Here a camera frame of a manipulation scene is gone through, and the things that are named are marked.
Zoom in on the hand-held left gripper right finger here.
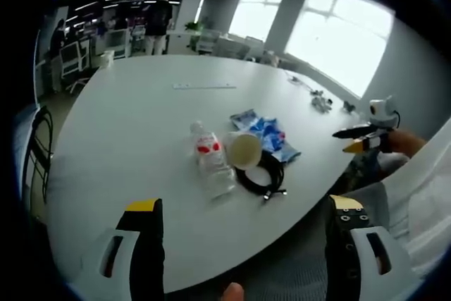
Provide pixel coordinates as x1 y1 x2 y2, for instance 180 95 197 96
324 194 412 301

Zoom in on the small grey items cluster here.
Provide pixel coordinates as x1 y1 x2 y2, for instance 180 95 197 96
309 89 335 114

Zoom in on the black cable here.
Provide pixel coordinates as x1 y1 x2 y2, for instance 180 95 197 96
234 151 288 204

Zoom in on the person's patterned trouser leg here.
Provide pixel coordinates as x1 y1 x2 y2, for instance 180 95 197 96
343 147 388 191

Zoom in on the white table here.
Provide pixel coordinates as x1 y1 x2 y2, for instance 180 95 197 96
44 54 374 295

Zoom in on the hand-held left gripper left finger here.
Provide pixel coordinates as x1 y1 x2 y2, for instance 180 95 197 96
80 197 166 301

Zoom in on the blue white snack packet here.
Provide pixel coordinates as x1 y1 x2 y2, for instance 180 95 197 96
246 116 302 164
229 108 260 131

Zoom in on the black chair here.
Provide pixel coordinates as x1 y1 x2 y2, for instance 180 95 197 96
20 105 54 205

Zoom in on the person's right hand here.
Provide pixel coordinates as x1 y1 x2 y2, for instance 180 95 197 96
385 128 429 158

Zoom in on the white office chair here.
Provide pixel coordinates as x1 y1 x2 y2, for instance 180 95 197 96
58 40 92 97

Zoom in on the white paper cup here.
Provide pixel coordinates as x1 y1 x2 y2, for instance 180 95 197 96
222 130 264 171

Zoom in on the green potted plant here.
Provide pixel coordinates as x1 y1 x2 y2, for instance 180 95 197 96
185 20 205 51

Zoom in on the clear plastic water bottle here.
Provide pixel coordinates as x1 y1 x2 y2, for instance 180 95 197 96
189 120 237 200

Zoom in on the person's left hand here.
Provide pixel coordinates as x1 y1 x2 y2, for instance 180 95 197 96
220 282 246 301

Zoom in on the person's white clothing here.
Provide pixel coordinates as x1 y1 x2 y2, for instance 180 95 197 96
378 117 451 281

